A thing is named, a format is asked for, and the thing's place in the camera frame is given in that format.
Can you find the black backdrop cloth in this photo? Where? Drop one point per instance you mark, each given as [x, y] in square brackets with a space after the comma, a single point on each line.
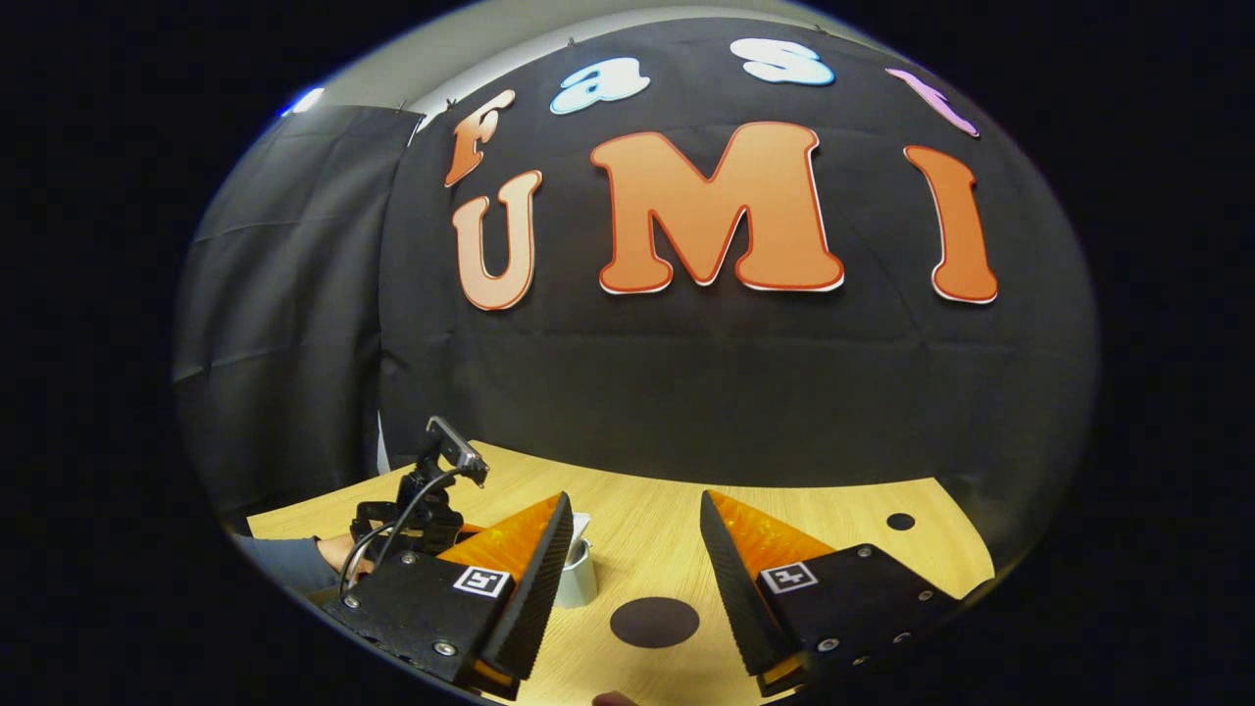
[686, 392]

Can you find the dark brown round coaster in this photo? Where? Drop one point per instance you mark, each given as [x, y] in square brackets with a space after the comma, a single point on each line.
[655, 623]

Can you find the ceiling light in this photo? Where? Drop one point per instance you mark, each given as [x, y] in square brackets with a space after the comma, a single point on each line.
[306, 100]

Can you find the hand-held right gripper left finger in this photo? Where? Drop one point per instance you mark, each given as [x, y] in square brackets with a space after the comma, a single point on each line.
[534, 588]

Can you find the wooden desktop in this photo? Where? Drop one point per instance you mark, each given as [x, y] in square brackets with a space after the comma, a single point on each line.
[647, 539]

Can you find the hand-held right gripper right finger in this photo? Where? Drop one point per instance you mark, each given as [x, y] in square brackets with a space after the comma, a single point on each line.
[740, 598]

